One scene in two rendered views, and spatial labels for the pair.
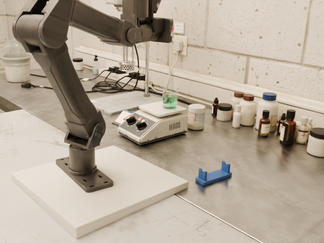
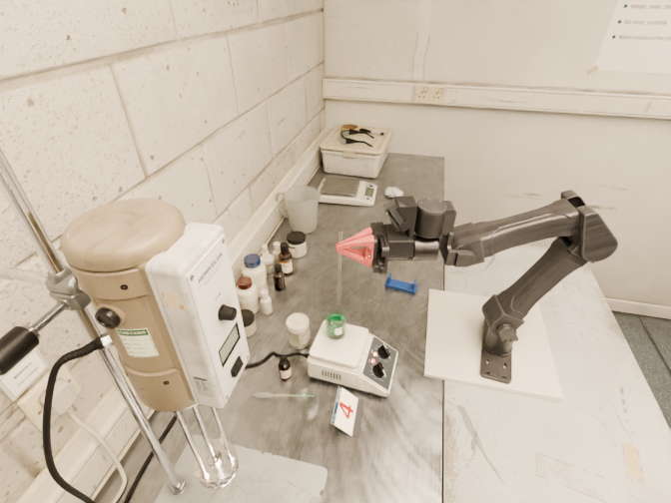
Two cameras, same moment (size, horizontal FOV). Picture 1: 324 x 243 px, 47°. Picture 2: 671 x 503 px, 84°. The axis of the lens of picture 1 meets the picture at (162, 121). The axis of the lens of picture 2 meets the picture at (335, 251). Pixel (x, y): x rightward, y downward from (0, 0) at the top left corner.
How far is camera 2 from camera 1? 1.65 m
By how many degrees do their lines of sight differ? 103
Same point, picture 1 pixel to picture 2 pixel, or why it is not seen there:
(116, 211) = not seen: hidden behind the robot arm
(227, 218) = (439, 266)
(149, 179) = (451, 307)
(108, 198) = not seen: hidden behind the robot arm
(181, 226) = (469, 278)
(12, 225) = (573, 345)
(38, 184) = (543, 360)
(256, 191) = (394, 264)
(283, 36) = (197, 205)
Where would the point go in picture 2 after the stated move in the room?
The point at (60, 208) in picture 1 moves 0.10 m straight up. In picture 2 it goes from (539, 323) to (551, 296)
